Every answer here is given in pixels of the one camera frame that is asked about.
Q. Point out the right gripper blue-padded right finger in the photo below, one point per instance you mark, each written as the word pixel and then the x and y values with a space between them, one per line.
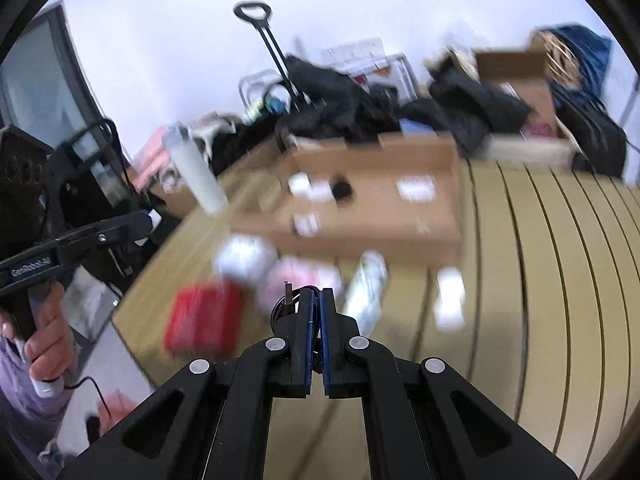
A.
pixel 340 377

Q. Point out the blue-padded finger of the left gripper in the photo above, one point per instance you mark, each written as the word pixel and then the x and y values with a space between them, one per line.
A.
pixel 144 223

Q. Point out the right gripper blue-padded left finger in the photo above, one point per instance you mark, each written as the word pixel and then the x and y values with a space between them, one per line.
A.
pixel 302 341

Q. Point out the white spray bottle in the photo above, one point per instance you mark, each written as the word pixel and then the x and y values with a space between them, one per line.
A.
pixel 365 292

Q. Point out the pink strawberry tissue pack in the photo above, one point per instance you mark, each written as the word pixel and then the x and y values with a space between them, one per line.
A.
pixel 298 272

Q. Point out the red book box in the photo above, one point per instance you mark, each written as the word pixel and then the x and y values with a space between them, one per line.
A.
pixel 205 319

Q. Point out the white label carton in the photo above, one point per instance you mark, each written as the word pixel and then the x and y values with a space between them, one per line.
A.
pixel 450 300

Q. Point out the left hand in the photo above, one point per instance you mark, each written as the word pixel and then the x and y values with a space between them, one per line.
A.
pixel 51 348

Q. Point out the pink bag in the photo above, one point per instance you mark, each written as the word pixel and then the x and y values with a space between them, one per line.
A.
pixel 150 160

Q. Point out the white thermos bottle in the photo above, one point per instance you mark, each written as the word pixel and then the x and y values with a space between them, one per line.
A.
pixel 193 170

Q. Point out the cream white garment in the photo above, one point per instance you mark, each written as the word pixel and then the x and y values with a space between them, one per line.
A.
pixel 204 129

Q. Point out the shallow cardboard tray box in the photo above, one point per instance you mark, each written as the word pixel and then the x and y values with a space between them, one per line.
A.
pixel 400 196

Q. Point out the pile of black clothes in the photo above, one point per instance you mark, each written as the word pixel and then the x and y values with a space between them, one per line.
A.
pixel 338 107

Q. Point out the white printed appliance box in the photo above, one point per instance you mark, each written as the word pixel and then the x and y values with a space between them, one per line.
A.
pixel 366 63

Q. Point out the black backpack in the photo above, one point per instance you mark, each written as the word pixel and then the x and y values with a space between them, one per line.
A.
pixel 602 143

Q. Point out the blue cloth with woven basket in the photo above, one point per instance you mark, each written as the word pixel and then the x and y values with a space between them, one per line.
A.
pixel 577 58

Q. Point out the black luggage trolley handle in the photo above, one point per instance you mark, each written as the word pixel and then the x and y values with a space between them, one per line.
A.
pixel 258 14

